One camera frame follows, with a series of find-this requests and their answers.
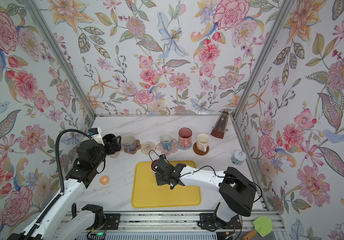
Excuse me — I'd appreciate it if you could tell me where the white mug blue handle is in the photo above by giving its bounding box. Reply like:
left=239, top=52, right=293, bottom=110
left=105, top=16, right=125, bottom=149
left=160, top=133, right=173, bottom=152

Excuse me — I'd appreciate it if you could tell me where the cream mug pink handle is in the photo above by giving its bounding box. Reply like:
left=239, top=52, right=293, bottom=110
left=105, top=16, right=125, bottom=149
left=196, top=134, right=210, bottom=153

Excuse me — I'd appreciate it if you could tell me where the red interior white mug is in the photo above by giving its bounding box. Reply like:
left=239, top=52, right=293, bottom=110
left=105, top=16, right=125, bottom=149
left=151, top=160, right=158, bottom=171

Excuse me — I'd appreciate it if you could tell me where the black mug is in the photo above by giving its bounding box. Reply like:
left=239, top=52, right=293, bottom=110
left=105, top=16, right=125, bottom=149
left=103, top=134, right=116, bottom=145

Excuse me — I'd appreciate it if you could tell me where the brown wooden metronome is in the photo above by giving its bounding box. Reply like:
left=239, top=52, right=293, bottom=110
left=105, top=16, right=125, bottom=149
left=211, top=111, right=229, bottom=139

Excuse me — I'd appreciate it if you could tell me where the small orange ball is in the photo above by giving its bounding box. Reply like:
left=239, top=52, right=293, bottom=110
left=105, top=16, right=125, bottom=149
left=100, top=176, right=110, bottom=186

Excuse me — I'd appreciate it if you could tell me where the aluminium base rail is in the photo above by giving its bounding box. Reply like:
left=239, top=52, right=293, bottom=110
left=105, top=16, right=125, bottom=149
left=103, top=211, right=285, bottom=233

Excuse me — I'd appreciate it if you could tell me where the brown wooden round coaster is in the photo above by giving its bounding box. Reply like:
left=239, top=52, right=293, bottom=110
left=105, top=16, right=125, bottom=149
left=193, top=143, right=210, bottom=156

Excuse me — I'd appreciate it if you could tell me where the white mug purple handle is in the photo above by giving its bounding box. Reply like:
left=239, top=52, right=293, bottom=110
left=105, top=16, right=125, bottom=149
left=122, top=134, right=136, bottom=149

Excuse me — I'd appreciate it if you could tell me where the cork paw print coaster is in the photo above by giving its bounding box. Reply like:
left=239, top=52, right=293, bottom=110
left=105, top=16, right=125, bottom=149
left=122, top=140, right=142, bottom=155

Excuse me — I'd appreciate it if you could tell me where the grey round coaster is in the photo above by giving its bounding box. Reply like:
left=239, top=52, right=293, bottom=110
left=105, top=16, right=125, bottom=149
left=177, top=142, right=192, bottom=151

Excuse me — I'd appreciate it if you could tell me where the white embroidered round coaster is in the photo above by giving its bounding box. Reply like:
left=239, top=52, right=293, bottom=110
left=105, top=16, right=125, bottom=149
left=141, top=141, right=156, bottom=155

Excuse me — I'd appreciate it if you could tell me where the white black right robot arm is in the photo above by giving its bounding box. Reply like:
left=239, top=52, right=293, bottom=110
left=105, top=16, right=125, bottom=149
left=151, top=155, right=262, bottom=229

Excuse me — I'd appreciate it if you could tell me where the pale pink flower coaster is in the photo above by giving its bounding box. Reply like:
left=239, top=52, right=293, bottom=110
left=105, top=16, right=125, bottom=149
left=109, top=152, right=120, bottom=158

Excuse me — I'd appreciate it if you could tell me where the yellow tray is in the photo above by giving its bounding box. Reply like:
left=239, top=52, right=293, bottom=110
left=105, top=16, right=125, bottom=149
left=132, top=162, right=201, bottom=208

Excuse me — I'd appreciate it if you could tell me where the white ceramic lidded jar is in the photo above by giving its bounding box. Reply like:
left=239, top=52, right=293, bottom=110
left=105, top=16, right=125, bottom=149
left=231, top=150, right=247, bottom=166

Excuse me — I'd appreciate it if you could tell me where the green silicone spatula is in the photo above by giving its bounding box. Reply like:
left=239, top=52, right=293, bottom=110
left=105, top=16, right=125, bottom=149
left=242, top=216, right=273, bottom=240

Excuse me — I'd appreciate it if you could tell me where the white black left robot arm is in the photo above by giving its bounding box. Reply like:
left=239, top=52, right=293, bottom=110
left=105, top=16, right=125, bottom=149
left=9, top=128, right=122, bottom=240

